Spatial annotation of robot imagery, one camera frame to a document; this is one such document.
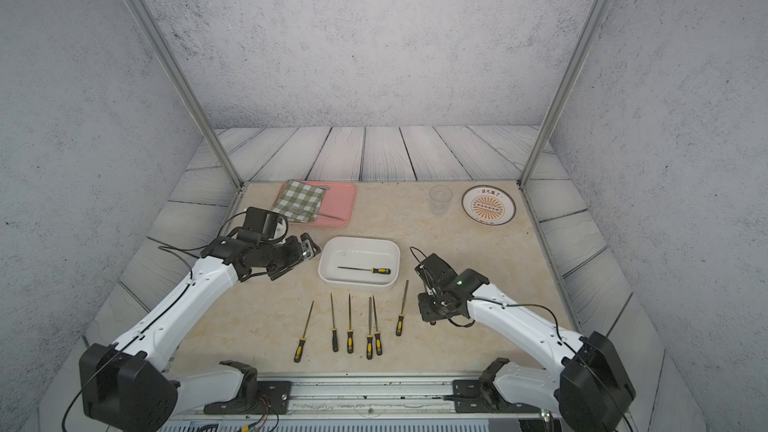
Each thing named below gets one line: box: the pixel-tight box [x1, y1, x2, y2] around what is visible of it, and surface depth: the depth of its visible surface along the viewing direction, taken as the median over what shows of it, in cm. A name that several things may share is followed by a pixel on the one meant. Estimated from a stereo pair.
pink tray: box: [289, 180, 357, 228], surface depth 117 cm
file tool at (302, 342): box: [293, 300, 315, 363], surface depth 82 cm
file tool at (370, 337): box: [366, 296, 374, 360], surface depth 84 cm
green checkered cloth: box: [272, 179, 330, 223], surface depth 117 cm
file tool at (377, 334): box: [373, 295, 383, 356], surface depth 83 cm
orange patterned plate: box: [462, 184, 517, 226], surface depth 116 cm
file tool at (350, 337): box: [346, 293, 354, 354], surface depth 83 cm
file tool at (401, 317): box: [396, 280, 409, 337], surface depth 88 cm
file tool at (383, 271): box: [337, 266, 392, 275], surface depth 97 cm
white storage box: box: [318, 236, 401, 288], surface depth 98 cm
